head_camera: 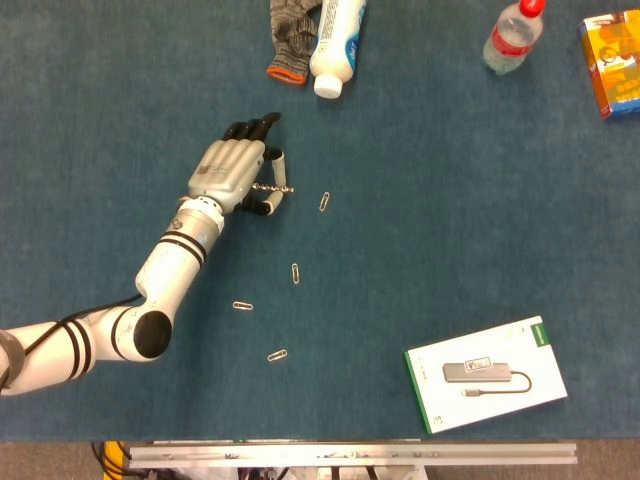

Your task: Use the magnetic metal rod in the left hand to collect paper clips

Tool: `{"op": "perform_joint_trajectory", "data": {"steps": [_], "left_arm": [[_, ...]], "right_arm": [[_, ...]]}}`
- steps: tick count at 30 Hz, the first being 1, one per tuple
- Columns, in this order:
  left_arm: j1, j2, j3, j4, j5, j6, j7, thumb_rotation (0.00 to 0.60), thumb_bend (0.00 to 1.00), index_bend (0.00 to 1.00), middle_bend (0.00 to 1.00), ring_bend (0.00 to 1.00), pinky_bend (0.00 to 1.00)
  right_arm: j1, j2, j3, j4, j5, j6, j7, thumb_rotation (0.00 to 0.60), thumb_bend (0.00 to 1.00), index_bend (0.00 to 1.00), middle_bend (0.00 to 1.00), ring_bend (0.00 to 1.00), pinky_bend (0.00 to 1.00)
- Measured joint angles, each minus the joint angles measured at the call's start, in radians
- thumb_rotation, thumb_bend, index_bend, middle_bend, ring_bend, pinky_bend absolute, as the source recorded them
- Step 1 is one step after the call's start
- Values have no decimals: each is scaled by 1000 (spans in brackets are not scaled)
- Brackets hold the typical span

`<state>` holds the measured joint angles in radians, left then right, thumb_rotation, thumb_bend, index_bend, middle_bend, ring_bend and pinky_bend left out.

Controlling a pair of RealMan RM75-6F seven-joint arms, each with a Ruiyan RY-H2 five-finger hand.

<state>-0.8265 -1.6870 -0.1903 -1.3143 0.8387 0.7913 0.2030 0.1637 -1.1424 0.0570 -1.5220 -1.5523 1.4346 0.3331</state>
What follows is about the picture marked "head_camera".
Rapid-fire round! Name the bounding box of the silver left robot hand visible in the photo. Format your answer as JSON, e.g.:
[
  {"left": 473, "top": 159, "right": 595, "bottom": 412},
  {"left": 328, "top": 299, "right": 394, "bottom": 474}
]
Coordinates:
[{"left": 187, "top": 112, "right": 290, "bottom": 217}]

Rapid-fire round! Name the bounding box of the grey knit work glove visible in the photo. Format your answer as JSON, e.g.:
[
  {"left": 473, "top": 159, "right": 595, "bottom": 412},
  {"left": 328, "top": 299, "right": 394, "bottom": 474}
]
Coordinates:
[{"left": 266, "top": 0, "right": 324, "bottom": 87}]

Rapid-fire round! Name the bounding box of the white plastic bottle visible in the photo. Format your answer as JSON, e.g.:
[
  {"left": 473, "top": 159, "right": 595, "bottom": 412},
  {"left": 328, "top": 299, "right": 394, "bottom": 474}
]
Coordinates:
[{"left": 308, "top": 0, "right": 368, "bottom": 100}]

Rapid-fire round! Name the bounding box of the teal felt table cover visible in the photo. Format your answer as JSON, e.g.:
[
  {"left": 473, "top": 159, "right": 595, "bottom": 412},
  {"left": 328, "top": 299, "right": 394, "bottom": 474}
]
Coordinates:
[{"left": 0, "top": 0, "right": 640, "bottom": 444}]

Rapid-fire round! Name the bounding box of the yellow black striped part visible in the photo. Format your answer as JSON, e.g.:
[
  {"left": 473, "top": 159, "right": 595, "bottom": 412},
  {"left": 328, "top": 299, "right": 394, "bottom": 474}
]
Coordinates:
[{"left": 103, "top": 441, "right": 127, "bottom": 479}]

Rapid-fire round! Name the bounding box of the clear red-capped water bottle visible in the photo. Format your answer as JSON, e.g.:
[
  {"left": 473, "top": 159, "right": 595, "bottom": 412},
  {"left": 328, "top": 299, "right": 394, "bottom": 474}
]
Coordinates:
[{"left": 482, "top": 0, "right": 548, "bottom": 76}]

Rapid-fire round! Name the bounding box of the white USB hub box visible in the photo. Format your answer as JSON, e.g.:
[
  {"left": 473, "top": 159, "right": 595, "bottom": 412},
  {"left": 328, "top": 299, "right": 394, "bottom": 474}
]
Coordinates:
[{"left": 403, "top": 315, "right": 569, "bottom": 435}]

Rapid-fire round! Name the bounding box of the orange yellow carton box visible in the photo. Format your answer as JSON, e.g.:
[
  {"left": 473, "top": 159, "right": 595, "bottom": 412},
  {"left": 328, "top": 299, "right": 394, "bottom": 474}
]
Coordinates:
[{"left": 577, "top": 9, "right": 640, "bottom": 121}]

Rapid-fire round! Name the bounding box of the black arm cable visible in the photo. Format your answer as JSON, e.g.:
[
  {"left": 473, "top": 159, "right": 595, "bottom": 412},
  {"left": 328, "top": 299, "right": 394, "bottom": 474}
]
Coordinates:
[{"left": 0, "top": 294, "right": 144, "bottom": 391}]

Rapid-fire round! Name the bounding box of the aluminium profile rail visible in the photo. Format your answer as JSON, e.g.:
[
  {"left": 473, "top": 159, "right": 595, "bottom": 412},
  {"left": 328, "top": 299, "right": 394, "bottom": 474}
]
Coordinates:
[{"left": 128, "top": 440, "right": 579, "bottom": 469}]

